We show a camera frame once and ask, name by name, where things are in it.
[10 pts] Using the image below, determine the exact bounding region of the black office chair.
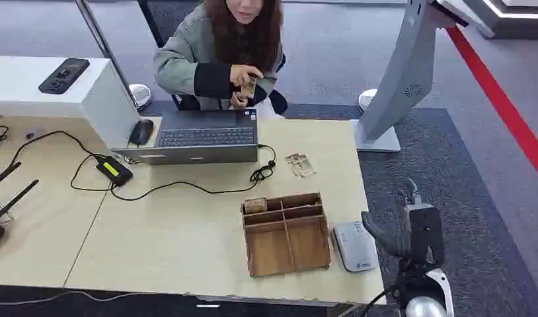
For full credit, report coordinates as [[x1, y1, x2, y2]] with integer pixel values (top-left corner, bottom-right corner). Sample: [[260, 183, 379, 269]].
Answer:
[[137, 0, 288, 113]]

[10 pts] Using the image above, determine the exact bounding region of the grey laptop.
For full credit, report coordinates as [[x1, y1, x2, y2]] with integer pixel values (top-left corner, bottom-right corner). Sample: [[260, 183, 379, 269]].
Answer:
[[112, 108, 259, 166]]

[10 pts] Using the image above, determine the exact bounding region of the black power adapter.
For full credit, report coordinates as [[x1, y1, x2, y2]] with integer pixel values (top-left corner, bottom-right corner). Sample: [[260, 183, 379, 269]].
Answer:
[[95, 155, 134, 188]]

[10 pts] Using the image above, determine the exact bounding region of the grey kiosk stand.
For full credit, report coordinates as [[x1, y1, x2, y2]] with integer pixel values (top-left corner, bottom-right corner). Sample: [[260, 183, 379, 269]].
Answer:
[[350, 0, 496, 153]]

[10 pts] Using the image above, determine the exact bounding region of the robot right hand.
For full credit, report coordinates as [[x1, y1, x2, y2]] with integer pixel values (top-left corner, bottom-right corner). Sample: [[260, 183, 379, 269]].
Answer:
[[361, 176, 446, 269]]

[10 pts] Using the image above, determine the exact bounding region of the wooden compartment box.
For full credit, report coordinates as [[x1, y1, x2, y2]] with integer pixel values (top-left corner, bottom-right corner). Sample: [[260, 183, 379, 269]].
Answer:
[[241, 192, 332, 278]]

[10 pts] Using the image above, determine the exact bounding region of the black laptop power cable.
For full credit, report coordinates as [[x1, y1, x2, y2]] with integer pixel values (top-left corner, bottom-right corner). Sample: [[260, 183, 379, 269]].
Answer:
[[110, 143, 278, 203]]

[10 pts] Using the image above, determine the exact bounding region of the person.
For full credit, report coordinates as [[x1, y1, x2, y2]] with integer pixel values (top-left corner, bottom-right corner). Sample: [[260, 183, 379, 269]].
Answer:
[[153, 0, 289, 117]]

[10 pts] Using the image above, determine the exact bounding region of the beige mouse pad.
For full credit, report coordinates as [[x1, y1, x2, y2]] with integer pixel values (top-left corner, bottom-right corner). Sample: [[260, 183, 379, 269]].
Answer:
[[126, 128, 163, 150]]

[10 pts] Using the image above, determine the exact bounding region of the dark display platform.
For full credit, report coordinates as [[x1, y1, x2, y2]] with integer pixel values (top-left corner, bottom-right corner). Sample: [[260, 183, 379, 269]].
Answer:
[[463, 0, 538, 41]]

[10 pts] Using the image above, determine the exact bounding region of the metal pole with round base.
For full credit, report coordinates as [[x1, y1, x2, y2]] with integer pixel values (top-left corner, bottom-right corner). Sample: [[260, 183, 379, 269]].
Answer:
[[74, 0, 153, 111]]

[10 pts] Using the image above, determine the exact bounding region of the person's right hand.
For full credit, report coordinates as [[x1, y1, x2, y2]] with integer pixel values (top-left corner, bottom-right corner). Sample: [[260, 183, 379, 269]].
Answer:
[[229, 64, 264, 88]]

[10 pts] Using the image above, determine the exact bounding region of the person's left hand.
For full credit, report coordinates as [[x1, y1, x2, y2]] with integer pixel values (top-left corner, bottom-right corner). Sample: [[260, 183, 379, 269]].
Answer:
[[229, 91, 250, 110]]

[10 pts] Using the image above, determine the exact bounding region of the grey cable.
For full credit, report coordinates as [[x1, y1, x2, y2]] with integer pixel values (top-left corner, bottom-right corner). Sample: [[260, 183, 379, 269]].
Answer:
[[0, 289, 141, 306]]

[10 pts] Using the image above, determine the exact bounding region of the white round floor base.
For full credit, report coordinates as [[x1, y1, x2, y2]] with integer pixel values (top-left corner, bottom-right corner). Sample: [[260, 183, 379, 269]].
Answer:
[[358, 88, 379, 113]]

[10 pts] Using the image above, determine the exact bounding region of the black mains cable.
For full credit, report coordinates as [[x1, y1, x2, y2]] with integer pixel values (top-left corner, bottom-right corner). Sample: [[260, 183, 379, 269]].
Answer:
[[0, 130, 115, 192]]

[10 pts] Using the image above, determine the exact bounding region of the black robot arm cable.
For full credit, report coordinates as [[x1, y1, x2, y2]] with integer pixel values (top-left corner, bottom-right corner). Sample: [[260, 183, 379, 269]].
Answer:
[[360, 286, 399, 317]]

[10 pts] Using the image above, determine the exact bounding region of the black panel with sockets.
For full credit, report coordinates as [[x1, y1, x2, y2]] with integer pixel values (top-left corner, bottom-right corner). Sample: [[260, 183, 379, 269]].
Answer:
[[38, 57, 91, 95]]

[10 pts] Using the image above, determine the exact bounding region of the white box cabinet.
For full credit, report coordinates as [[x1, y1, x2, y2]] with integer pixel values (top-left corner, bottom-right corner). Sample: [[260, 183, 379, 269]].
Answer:
[[0, 55, 141, 150]]

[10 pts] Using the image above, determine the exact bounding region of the grey card reader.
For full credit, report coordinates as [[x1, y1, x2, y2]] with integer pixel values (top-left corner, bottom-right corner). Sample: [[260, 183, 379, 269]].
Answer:
[[330, 221, 380, 274]]

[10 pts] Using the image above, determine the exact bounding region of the black computer mouse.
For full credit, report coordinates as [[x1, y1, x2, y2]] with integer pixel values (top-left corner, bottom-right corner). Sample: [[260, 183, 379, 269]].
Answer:
[[128, 119, 155, 147]]

